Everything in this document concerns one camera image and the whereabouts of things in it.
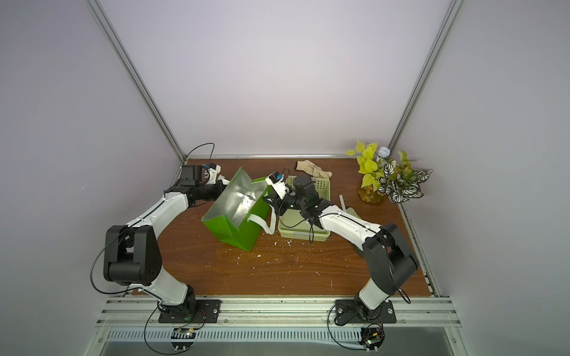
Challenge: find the pale green plastic basket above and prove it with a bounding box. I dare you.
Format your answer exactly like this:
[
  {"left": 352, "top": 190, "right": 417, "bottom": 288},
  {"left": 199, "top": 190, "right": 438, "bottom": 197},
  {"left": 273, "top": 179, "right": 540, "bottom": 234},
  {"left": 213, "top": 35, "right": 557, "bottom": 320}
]
[{"left": 278, "top": 177, "right": 330, "bottom": 242}]

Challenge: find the beige knitted glove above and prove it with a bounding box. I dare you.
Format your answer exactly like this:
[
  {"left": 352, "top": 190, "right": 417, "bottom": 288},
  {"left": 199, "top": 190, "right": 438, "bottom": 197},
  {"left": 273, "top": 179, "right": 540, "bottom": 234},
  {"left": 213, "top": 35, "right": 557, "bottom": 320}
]
[{"left": 295, "top": 160, "right": 333, "bottom": 179}]

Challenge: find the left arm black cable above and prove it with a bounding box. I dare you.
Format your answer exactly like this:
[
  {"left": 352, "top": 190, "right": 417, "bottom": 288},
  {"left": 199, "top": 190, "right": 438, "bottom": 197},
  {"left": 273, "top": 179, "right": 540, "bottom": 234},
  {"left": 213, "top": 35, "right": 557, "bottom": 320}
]
[{"left": 182, "top": 142, "right": 216, "bottom": 163}]

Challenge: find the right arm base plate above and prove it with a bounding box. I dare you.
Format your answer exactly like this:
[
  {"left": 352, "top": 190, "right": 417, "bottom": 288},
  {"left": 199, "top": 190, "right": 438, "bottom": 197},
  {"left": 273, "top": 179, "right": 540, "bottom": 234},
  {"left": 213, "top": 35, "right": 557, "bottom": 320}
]
[{"left": 334, "top": 299, "right": 396, "bottom": 326}]

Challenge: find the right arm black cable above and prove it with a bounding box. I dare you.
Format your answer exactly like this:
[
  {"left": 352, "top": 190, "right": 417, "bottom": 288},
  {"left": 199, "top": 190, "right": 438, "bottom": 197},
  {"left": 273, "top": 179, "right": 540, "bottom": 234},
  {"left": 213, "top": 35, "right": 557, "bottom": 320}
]
[{"left": 275, "top": 195, "right": 322, "bottom": 243}]

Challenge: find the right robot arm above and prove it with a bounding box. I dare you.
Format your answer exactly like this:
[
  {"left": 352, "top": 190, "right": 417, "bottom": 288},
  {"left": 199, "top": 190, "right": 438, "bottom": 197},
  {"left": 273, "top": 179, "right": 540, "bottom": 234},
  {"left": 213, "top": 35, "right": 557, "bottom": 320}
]
[{"left": 264, "top": 171, "right": 419, "bottom": 312}]

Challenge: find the left controller board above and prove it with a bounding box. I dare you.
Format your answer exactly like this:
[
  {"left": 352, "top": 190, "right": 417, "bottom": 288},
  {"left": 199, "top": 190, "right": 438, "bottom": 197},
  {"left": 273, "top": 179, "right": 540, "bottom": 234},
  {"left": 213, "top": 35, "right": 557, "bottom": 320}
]
[{"left": 170, "top": 328, "right": 197, "bottom": 355}]

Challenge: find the aluminium front rail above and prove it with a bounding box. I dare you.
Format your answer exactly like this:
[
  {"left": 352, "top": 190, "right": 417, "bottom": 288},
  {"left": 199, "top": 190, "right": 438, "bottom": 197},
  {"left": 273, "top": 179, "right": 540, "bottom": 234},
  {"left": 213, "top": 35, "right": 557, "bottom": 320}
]
[{"left": 96, "top": 296, "right": 461, "bottom": 327}]

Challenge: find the green insulated delivery bag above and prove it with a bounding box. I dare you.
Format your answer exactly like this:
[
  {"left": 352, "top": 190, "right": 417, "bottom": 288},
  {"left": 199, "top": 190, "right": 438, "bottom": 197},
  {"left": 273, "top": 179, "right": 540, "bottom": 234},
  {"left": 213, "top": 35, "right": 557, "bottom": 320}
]
[{"left": 202, "top": 168, "right": 277, "bottom": 252}]

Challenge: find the potted plant in amber vase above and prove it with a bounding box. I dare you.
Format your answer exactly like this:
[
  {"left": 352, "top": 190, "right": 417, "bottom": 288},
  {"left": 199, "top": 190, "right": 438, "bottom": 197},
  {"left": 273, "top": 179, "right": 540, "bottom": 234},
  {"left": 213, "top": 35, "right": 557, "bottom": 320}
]
[{"left": 345, "top": 141, "right": 433, "bottom": 206}]

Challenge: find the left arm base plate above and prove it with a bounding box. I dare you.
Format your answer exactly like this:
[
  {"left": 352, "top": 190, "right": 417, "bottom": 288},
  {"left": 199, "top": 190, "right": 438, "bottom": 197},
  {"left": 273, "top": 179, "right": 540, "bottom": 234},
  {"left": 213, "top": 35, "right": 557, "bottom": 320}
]
[{"left": 158, "top": 299, "right": 222, "bottom": 324}]

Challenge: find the controller board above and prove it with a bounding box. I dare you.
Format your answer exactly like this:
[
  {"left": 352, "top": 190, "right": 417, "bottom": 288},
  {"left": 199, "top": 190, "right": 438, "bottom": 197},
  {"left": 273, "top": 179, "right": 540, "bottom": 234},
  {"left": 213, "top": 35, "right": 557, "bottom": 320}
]
[
  {"left": 170, "top": 328, "right": 197, "bottom": 355},
  {"left": 359, "top": 323, "right": 385, "bottom": 352}
]

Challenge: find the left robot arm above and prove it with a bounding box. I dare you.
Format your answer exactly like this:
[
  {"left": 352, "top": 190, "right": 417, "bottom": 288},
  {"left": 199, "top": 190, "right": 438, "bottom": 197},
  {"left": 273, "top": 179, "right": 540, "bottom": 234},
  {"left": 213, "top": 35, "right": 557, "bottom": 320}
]
[{"left": 102, "top": 163, "right": 228, "bottom": 320}]

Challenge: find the right controller board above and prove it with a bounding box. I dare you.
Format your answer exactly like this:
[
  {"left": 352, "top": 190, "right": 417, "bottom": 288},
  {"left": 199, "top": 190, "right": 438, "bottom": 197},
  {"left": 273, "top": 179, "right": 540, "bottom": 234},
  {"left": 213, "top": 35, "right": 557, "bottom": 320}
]
[{"left": 359, "top": 323, "right": 385, "bottom": 352}]

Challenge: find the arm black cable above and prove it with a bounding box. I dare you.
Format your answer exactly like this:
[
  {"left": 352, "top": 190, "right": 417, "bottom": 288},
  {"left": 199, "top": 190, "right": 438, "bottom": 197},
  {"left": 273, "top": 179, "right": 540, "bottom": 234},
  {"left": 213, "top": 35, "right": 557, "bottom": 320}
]
[
  {"left": 275, "top": 195, "right": 322, "bottom": 243},
  {"left": 182, "top": 142, "right": 216, "bottom": 163}
]

